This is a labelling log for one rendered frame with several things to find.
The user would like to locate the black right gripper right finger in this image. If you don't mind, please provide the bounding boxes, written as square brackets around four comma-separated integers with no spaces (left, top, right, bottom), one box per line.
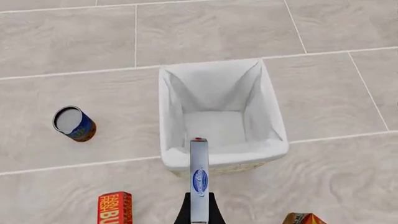
[207,192,227,224]

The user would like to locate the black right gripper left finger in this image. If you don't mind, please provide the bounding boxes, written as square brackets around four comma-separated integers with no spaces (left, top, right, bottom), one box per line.
[173,192,192,224]

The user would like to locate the silver cream cheese box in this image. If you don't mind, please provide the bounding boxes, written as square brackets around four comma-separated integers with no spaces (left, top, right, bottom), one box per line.
[190,137,210,224]

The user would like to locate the white lined wicker basket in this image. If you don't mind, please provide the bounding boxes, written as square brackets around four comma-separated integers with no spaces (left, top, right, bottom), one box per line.
[158,57,289,178]

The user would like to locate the red butter box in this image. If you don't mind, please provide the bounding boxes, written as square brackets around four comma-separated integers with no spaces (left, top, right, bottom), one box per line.
[98,190,134,224]

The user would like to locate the blue labelled tin can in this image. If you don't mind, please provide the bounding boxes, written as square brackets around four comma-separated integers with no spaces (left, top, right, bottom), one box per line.
[52,105,97,142]

